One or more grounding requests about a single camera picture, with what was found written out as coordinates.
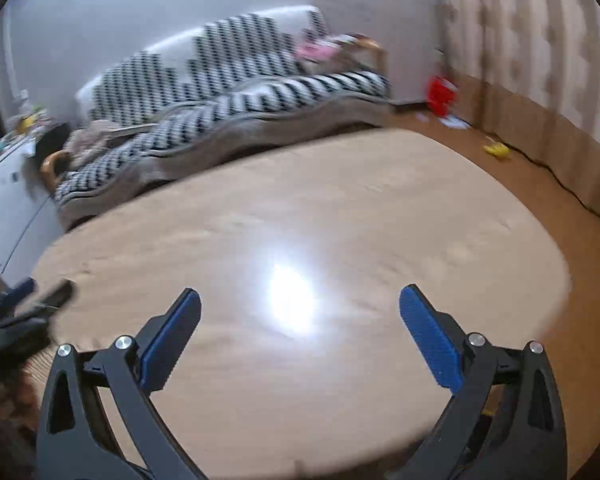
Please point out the yellow floor toy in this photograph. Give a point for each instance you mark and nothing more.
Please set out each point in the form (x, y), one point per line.
(497, 151)

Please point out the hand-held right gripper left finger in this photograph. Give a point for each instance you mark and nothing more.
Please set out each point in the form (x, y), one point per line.
(172, 340)

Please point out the sofa with wooden armrests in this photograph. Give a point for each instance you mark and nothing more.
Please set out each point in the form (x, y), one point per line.
(372, 52)

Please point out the white cabinet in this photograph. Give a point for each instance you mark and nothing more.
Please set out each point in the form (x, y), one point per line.
(10, 200)

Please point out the red bag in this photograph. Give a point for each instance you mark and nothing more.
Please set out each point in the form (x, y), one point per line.
(441, 95)

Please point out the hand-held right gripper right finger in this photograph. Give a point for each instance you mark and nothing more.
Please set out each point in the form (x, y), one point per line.
(430, 340)

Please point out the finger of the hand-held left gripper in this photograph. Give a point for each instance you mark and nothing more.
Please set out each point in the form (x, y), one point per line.
(15, 295)
(52, 296)

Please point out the pink pillow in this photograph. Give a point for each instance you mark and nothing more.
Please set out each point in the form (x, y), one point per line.
(320, 50)

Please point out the white paper sheet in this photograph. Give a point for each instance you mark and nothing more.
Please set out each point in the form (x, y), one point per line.
(455, 122)

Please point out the black white striped blanket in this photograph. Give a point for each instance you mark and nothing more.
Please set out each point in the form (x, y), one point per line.
(230, 90)

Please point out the clutter of small trinkets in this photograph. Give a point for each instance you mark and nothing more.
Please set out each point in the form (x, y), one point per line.
(10, 132)

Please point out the beige plush cloth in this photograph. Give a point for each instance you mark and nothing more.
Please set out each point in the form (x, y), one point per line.
(87, 142)

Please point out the black bag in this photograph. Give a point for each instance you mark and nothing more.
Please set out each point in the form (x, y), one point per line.
(55, 137)

